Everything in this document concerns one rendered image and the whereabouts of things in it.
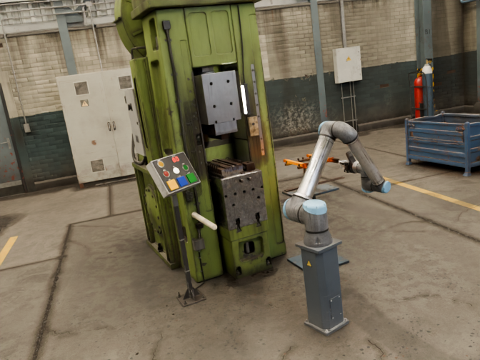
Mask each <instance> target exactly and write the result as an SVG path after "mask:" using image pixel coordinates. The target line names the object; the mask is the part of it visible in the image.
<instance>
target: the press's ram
mask: <svg viewBox="0 0 480 360"><path fill-rule="evenodd" d="M194 82H195V87H196V95H197V101H198V105H199V114H200V119H201V124H205V125H212V124H218V123H223V122H227V121H233V120H238V119H241V111H240V105H239V95H238V89H237V83H236V73H235V70H233V71H223V72H218V73H212V74H202V75H197V76H194Z"/></svg>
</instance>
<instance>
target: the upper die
mask: <svg viewBox="0 0 480 360"><path fill-rule="evenodd" d="M201 128H202V133H203V134H210V135H214V136H217V135H222V134H228V133H232V132H236V131H238V129H237V124H236V120H233V121H227V122H223V123H218V124H212V125H205V124H202V125H201Z"/></svg>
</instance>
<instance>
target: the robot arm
mask: <svg viewBox="0 0 480 360"><path fill-rule="evenodd" d="M318 132H319V139H318V141H317V143H316V146H315V148H314V151H313V154H312V155H311V158H310V160H309V163H308V166H307V168H306V171H305V173H304V176H303V178H302V180H301V183H300V185H299V188H298V191H297V192H296V193H294V194H293V196H292V197H291V198H290V199H287V200H286V201H285V203H284V206H283V213H284V216H285V217H286V218H287V219H289V220H291V221H295V222H298V223H300V224H304V225H305V229H306V233H305V236H304V245H305V246H308V247H312V248H319V247H325V246H328V245H330V244H332V243H333V238H332V236H331V233H330V232H329V225H328V216H327V207H326V203H325V202H324V201H322V200H318V199H312V197H313V195H314V192H315V190H316V187H317V184H318V182H319V179H320V177H321V174H322V172H323V170H324V167H325V165H326V161H327V159H328V157H329V154H330V152H331V149H332V146H333V145H334V142H335V141H336V139H340V140H341V141H342V142H343V144H346V145H347V146H348V147H349V149H350V150H351V151H348V152H346V156H347V158H348V160H343V161H339V163H340V167H341V169H342V168H343V166H344V172H345V170H346V171H347V172H346V173H353V174H356V173H358V174H361V189H362V191H363V192H366V193H371V192H374V191H376V192H380V193H385V194H386V193H388V192H389V190H390V188H391V184H390V182H389V181H386V180H385V179H384V177H383V176H382V175H381V173H380V172H379V170H378V169H377V167H376V165H375V164H374V162H373V161H372V160H371V157H370V156H369V155H368V153H367V152H366V150H365V148H364V147H363V145H362V144H361V142H360V141H359V139H358V136H359V135H358V133H357V132H356V130H355V129H354V128H353V127H351V126H350V125H348V124H347V123H345V122H342V121H324V122H323V123H321V124H320V126H319V130H318ZM354 156H355V158H356V159H355V158H354ZM356 160H357V161H356Z"/></svg>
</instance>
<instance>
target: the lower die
mask: <svg viewBox="0 0 480 360"><path fill-rule="evenodd" d="M219 160H222V161H227V162H229V163H233V164H236V166H232V165H231V164H226V163H223V162H220V161H216V160H215V159H213V160H212V161H210V162H211V163H214V164H219V165H220V166H217V171H218V174H221V175H223V176H224V177H226V176H232V175H235V174H240V172H243V166H242V164H240V163H237V162H233V161H229V160H226V159H219ZM207 167H208V170H209V169H210V171H211V170H212V171H213V169H212V165H211V166H210V164H209V165H208V163H207Z"/></svg>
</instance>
